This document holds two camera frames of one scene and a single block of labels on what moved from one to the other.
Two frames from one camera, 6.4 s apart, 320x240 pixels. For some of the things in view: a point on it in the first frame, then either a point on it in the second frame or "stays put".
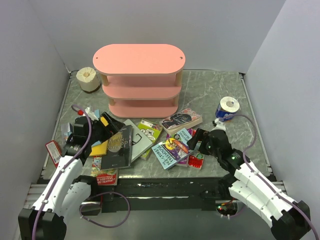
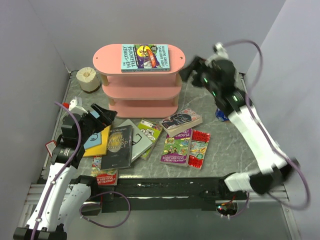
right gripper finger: [197, 136] to [195, 66]
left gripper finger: [109, 124] to [104, 117]
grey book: [140, 142] stays put
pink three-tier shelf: [140, 81] stays put
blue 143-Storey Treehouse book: [170, 151] to [145, 58]
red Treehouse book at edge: [104, 176] stays put
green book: [152, 131] stays put
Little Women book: [182, 119] stays put
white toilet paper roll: [88, 80] stays put
